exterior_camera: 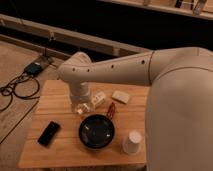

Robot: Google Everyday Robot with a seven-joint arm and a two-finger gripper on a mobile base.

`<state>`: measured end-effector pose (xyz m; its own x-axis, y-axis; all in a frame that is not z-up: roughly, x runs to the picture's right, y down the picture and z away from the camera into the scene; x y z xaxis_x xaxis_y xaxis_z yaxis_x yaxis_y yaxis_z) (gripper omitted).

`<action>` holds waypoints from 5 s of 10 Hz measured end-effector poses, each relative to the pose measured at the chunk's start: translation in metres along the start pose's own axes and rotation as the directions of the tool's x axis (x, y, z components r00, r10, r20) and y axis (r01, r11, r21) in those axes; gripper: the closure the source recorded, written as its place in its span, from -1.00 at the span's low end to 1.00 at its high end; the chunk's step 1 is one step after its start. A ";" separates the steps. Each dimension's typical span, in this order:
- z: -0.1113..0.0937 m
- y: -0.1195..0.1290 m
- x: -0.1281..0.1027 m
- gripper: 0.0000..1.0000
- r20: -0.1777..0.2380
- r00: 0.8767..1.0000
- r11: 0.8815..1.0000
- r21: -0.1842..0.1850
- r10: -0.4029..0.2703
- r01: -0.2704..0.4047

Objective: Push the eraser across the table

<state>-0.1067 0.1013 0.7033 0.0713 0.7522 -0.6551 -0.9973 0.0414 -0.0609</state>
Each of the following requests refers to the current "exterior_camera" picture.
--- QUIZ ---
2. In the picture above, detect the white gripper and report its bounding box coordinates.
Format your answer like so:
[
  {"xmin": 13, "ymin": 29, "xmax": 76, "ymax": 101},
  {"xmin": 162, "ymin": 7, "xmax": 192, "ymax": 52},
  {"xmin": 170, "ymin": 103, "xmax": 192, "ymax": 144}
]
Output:
[{"xmin": 70, "ymin": 92, "xmax": 93, "ymax": 115}]

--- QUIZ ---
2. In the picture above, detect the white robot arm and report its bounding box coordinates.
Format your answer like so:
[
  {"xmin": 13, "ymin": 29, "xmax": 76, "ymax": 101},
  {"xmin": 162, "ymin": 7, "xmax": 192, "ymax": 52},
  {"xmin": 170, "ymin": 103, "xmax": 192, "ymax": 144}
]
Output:
[{"xmin": 58, "ymin": 47, "xmax": 213, "ymax": 171}]

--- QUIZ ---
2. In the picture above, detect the small white box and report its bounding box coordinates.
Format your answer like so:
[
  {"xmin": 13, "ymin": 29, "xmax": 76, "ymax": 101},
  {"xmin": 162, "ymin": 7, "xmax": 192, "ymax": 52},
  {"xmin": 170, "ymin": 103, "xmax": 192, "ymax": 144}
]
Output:
[{"xmin": 92, "ymin": 92, "xmax": 106, "ymax": 108}]

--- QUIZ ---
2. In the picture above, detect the black round bowl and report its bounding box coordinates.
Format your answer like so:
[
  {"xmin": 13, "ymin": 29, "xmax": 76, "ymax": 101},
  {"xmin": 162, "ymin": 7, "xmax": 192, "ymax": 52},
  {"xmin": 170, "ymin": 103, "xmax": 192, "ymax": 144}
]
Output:
[{"xmin": 78, "ymin": 114, "xmax": 115, "ymax": 149}]

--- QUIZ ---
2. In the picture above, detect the beige rectangular sponge block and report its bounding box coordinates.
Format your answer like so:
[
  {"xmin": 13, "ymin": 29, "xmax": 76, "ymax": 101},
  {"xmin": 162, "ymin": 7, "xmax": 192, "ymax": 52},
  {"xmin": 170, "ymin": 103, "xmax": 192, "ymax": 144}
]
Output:
[{"xmin": 112, "ymin": 90, "xmax": 130, "ymax": 104}]

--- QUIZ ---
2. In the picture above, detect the black power adapter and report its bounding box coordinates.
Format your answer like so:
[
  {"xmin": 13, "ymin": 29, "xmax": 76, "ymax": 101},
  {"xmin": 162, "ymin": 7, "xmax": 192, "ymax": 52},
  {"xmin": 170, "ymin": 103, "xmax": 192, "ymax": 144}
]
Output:
[{"xmin": 24, "ymin": 63, "xmax": 42, "ymax": 76}]

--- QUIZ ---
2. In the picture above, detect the white paper cup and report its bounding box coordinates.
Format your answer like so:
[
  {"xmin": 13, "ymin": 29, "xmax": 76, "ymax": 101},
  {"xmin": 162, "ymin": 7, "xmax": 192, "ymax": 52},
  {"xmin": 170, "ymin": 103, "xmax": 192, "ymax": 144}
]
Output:
[{"xmin": 122, "ymin": 130, "xmax": 142, "ymax": 155}]

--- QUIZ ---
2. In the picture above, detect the black floor cable left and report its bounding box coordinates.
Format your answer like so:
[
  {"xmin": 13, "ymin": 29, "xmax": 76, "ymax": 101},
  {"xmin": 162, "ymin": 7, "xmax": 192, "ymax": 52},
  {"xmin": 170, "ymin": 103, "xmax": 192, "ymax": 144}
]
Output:
[{"xmin": 0, "ymin": 71, "xmax": 41, "ymax": 113}]

